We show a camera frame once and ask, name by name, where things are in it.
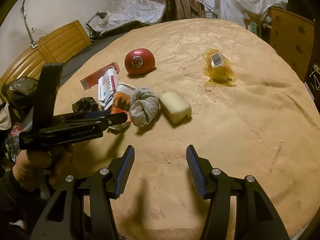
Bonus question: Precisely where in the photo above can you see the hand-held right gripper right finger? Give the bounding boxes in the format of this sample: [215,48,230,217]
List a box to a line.
[186,144,290,240]

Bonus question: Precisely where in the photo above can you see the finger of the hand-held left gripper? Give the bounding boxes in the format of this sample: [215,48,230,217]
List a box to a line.
[54,112,105,121]
[99,112,128,131]

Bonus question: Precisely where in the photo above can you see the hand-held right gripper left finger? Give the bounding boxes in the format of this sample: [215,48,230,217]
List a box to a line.
[29,145,135,240]

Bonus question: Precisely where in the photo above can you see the black plastic wrapper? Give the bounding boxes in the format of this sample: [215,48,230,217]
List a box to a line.
[72,97,99,113]

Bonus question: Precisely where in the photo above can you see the orange white paper cup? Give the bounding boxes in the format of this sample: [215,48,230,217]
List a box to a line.
[110,83,137,130]

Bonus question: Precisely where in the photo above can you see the grey knotted sock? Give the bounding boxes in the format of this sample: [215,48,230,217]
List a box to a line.
[129,86,160,127]

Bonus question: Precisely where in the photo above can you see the white printed packet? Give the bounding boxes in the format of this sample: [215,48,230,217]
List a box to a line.
[97,68,118,109]

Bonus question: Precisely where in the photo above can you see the rounded beige sponge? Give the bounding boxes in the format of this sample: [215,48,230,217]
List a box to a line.
[159,90,192,125]

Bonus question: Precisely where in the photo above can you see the person's left forearm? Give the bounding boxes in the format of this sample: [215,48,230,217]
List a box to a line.
[0,170,54,240]

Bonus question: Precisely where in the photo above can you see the person's left hand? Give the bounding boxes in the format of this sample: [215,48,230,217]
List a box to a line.
[12,144,75,193]

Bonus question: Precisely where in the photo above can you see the black plastic bag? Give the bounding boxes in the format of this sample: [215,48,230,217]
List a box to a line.
[1,77,38,109]

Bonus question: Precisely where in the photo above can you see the orange bed blanket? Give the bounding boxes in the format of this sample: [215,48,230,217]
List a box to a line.
[54,18,320,240]

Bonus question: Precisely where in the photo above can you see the red carton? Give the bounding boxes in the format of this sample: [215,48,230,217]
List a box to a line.
[80,62,121,90]

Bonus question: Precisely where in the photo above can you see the dark grey bedsheet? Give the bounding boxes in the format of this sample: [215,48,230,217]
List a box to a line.
[61,21,140,80]

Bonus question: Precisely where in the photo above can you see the wooden headboard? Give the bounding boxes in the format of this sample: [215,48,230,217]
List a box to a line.
[0,20,92,98]

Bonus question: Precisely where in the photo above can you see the red round ball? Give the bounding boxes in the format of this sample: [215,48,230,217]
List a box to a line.
[124,48,156,75]

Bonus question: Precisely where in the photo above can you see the black desk lamp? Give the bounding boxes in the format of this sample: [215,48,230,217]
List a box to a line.
[84,12,108,42]

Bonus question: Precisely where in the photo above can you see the yellow plastic wrapper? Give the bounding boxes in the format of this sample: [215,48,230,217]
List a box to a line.
[202,49,237,87]

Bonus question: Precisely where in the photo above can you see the low clear plastic dust sheet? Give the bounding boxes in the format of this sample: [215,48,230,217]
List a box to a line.
[96,0,166,30]

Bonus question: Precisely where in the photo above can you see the small wooden green chair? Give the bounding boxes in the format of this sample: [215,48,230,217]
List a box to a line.
[244,17,263,37]

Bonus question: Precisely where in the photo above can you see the brown wooden dresser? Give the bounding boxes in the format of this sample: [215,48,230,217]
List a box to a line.
[269,6,315,80]

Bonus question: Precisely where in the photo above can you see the tall clear plastic dust sheet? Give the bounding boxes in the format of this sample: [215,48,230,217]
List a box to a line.
[195,0,288,22]

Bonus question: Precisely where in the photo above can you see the grey wall conduit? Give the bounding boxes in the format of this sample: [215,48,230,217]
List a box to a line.
[21,0,35,45]

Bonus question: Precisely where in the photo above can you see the white cable tangle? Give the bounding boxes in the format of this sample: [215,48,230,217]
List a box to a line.
[310,64,320,90]

